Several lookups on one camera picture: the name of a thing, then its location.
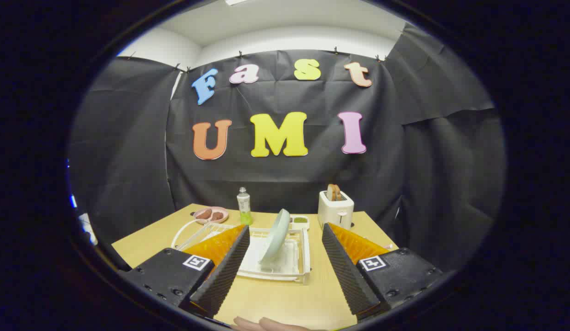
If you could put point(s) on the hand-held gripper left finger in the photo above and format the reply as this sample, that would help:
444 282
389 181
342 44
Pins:
225 276

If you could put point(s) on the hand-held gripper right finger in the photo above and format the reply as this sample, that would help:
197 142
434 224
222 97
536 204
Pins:
347 271

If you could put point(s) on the white dish rack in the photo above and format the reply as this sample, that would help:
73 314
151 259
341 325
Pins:
255 266

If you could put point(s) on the pale green plate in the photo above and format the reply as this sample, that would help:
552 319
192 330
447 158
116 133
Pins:
275 236

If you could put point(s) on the small pink plate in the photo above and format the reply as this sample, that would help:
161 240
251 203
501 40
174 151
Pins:
222 215

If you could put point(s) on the brown food piece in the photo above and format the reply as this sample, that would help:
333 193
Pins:
204 214
216 215

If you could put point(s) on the white toaster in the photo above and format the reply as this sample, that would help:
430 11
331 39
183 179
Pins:
335 211

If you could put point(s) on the white divided condiment tray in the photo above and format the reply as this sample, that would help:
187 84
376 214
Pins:
299 221

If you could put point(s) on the clear bottle with green liquid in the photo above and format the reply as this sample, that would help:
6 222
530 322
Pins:
244 207

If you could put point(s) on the dark toast slice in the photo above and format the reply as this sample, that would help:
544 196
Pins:
337 193

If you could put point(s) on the light toast slice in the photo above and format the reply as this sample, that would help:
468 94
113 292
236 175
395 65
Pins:
330 192

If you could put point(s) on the white and blue object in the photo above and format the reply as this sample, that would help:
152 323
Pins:
88 227

